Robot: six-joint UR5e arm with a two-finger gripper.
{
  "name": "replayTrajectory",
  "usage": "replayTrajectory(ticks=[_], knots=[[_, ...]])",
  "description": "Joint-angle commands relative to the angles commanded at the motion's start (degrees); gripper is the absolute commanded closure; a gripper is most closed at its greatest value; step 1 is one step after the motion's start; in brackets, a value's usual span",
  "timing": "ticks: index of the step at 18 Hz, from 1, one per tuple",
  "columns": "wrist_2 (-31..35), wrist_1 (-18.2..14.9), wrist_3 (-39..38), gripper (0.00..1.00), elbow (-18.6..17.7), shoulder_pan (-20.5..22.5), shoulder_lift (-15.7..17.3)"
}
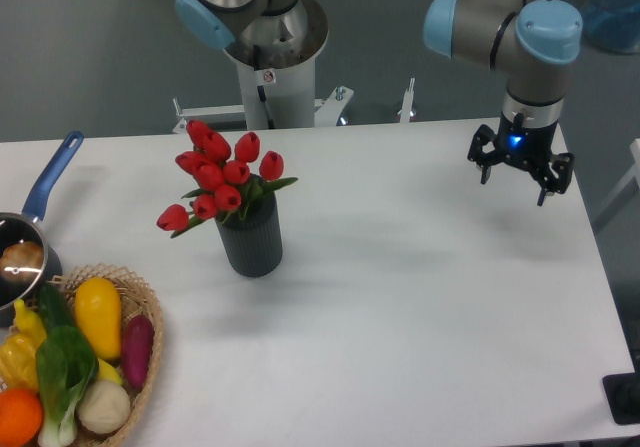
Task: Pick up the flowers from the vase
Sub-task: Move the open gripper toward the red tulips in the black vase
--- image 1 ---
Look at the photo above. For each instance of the woven wicker basket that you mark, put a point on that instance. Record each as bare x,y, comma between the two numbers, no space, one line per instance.
137,297

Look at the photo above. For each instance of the blue translucent bin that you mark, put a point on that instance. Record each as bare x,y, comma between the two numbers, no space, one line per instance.
612,25

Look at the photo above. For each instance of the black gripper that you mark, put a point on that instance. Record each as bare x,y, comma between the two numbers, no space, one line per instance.
524,148

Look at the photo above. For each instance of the black device at table edge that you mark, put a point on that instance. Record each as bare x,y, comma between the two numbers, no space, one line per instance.
622,393

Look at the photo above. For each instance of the beige garlic bulb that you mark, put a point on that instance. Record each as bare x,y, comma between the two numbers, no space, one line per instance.
105,407

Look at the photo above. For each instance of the yellow squash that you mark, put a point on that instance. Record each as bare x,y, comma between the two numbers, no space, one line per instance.
98,314

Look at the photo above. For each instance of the purple eggplant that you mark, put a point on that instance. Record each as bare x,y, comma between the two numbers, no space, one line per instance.
137,350

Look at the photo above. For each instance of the yellow bell pepper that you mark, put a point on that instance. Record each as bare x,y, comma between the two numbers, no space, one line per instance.
18,363

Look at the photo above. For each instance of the orange fruit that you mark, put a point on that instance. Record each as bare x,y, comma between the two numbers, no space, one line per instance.
21,416

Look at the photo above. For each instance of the blue handled saucepan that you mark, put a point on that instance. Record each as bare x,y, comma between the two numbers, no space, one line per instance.
25,226

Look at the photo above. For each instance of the brown bread roll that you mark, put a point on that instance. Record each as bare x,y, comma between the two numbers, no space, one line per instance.
21,263

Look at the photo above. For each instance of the white table frame leg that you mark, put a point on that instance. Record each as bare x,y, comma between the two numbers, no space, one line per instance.
620,195

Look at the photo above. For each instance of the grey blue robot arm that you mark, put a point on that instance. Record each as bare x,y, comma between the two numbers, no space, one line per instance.
532,42

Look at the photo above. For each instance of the red tulip bouquet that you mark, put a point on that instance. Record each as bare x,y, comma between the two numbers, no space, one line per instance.
232,181

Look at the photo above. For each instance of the dark grey ribbed vase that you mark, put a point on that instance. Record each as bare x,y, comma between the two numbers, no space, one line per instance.
254,245

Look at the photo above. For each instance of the green bok choy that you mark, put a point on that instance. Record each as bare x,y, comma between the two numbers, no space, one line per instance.
66,364

